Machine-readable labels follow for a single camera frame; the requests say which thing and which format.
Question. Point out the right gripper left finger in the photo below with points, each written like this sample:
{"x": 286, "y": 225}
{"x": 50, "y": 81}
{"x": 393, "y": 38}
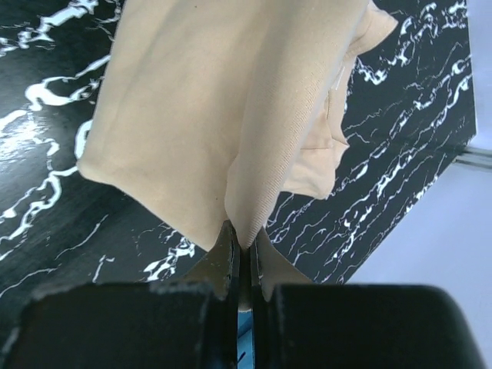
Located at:
{"x": 216, "y": 268}

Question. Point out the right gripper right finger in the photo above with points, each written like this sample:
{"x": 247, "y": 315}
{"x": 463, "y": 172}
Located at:
{"x": 272, "y": 268}

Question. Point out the beige t shirt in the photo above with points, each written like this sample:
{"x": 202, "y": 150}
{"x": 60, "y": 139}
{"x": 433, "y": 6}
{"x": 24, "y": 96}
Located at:
{"x": 210, "y": 109}

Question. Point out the folded blue t shirt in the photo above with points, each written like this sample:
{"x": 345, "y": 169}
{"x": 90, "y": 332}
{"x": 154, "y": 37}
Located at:
{"x": 245, "y": 341}

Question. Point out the aluminium frame post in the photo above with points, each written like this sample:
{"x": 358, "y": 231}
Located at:
{"x": 476, "y": 158}

